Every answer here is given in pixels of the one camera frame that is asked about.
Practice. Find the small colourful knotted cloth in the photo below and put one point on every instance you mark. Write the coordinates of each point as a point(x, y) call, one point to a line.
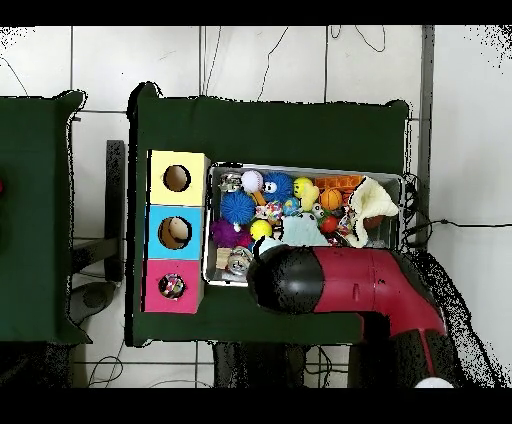
point(270, 211)

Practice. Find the mint green waffle cloth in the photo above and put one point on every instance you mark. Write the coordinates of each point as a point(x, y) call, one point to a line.
point(306, 232)

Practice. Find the colourful dotted cloth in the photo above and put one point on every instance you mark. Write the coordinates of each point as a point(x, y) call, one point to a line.
point(172, 286)

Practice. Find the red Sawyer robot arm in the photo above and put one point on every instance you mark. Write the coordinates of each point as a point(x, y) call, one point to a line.
point(360, 288)

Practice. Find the wooden box with three holes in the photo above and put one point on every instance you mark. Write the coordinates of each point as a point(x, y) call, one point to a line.
point(192, 248)

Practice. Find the yellow rubber ball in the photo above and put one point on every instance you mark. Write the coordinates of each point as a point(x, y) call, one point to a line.
point(260, 230)

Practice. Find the blue spiky rubber ball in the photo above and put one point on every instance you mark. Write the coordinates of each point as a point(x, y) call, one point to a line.
point(278, 187)
point(237, 207)

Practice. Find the white toy baseball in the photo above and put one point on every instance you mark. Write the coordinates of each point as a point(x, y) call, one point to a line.
point(252, 181)

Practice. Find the purple spiky rubber toy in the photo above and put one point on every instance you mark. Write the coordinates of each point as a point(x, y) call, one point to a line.
point(226, 236)

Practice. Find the crushed silver can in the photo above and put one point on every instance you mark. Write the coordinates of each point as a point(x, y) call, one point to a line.
point(230, 182)

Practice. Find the orange toy basketball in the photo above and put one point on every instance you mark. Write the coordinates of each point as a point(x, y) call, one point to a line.
point(331, 199)

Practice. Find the orange plastic building block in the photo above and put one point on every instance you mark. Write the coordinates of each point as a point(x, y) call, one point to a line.
point(340, 182)

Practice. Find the cream knitted cloth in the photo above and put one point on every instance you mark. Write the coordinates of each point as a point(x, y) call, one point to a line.
point(372, 196)

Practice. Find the black upright panel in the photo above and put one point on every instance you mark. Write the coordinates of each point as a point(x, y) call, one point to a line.
point(115, 200)

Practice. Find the grey round floor object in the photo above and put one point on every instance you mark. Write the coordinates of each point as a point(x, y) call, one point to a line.
point(94, 298)

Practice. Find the dark green side table cloth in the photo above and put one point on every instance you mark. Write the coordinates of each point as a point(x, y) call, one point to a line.
point(32, 220)

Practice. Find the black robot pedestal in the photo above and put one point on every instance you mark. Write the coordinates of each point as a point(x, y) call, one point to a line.
point(256, 368)

